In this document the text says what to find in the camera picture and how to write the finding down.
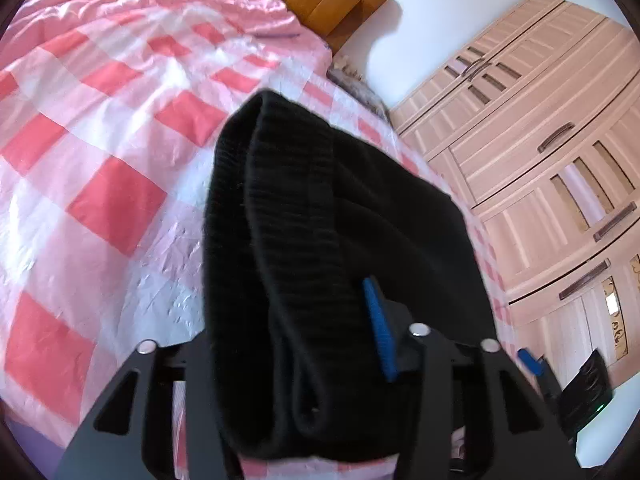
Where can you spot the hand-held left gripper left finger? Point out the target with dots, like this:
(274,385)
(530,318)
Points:
(197,365)

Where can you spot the black pants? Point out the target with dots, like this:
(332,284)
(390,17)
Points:
(280,210)

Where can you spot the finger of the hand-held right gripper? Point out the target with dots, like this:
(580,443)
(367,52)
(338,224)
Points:
(531,361)

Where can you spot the light wooden wardrobe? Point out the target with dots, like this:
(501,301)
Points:
(520,160)

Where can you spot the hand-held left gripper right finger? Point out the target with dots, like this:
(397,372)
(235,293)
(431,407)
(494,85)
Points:
(380,330)

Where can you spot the pink checked quilt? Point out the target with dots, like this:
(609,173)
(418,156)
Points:
(160,15)

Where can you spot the pink checked bed sheet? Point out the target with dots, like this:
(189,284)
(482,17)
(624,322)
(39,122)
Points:
(90,240)

